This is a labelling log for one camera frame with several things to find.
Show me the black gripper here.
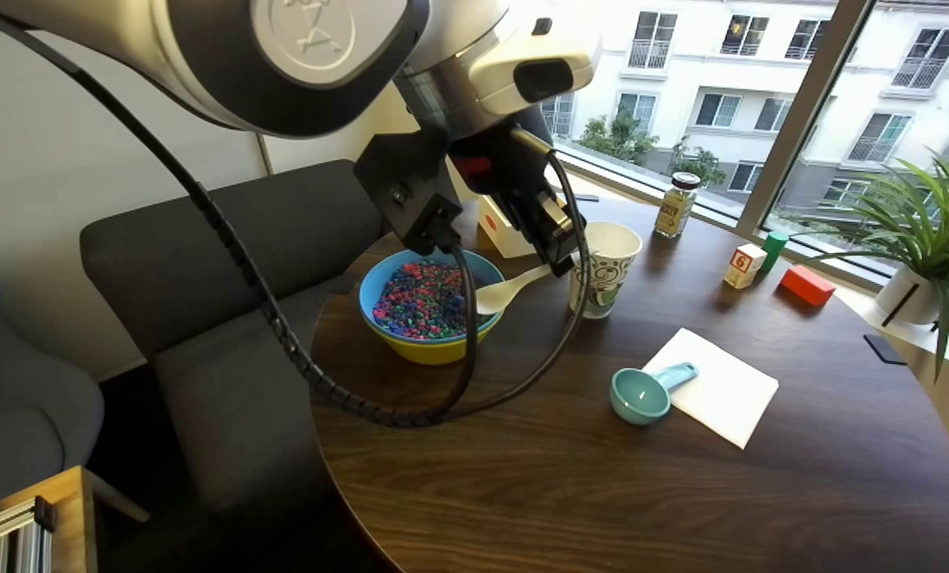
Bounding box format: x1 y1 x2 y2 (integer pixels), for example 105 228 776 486
444 114 594 286

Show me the pale wooden spoon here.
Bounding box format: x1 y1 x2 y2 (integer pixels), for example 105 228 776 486
471 262 555 320

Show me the blue yellow bowl with beads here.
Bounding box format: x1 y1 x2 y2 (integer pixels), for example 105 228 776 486
355 246 505 370

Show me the teal measuring scoop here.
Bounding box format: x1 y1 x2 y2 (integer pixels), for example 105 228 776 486
606 360 701 431

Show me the patterned paper cup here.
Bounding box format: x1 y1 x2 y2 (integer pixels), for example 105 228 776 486
568 221 645 322

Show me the white cardboard booklet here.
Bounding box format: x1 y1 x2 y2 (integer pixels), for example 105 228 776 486
471 194 541 266

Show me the glass jar with black lid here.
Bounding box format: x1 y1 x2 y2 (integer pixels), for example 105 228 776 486
649 170 706 246

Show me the white toy cube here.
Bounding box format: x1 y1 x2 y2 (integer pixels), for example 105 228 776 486
718 239 769 294

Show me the white paper napkin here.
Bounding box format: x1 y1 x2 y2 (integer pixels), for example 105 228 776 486
640 324 783 453

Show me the green toy block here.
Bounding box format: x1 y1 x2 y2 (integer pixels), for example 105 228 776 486
758 227 794 285

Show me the red toy block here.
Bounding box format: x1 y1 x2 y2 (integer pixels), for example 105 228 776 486
774 262 838 313

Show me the dark flat rectangular piece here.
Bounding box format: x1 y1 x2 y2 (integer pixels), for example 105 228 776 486
859 332 912 370

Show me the dark grey sofa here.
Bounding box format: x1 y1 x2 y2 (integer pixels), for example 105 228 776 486
75 156 396 537

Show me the green potted plant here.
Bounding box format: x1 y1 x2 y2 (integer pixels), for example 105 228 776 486
812 156 949 383

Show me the grey upholstered chair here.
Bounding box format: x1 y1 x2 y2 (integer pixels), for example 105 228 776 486
0 279 108 502

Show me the wooden shelf with items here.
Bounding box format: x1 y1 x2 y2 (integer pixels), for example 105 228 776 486
0 462 102 573

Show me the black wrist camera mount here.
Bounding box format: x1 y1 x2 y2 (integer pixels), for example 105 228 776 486
352 131 468 258

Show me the grey window frame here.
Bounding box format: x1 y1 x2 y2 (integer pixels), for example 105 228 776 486
541 0 949 289

